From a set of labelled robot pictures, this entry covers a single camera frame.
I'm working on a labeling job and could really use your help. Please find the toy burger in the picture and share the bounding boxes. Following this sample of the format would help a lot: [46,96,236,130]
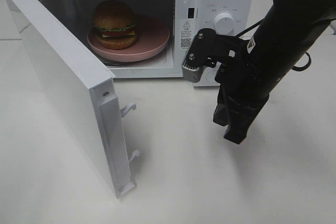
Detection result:
[92,0,138,50]

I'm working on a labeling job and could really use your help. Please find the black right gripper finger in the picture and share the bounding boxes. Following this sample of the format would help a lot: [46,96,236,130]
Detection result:
[182,28,217,83]
[213,84,230,126]

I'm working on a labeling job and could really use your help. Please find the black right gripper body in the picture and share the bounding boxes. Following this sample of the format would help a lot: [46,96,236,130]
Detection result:
[212,34,252,98]

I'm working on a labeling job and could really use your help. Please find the warning label sticker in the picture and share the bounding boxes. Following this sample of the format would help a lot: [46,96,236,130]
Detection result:
[178,19,195,49]

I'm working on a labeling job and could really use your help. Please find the glass microwave turntable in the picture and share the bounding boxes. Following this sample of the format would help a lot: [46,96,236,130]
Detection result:
[98,49,167,68]

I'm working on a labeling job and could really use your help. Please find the pink round plate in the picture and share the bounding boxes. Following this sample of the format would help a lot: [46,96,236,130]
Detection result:
[87,15,170,62]

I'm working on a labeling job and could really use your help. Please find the upper white microwave knob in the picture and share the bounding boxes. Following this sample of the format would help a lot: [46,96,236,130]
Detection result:
[213,11,235,35]

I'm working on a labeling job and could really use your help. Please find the white microwave door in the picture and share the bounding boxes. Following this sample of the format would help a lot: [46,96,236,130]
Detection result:
[6,0,139,198]

